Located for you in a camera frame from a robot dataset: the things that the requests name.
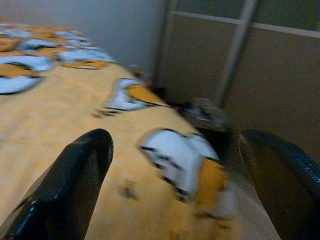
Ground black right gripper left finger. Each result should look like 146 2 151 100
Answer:
0 128 115 240

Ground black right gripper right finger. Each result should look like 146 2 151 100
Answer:
238 129 320 240

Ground orange cartoon print blanket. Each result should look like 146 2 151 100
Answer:
0 18 282 240

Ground grey crumpled bundle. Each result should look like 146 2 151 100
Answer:
178 97 232 133

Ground grey framed sliding wardrobe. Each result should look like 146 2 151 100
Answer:
153 0 320 163

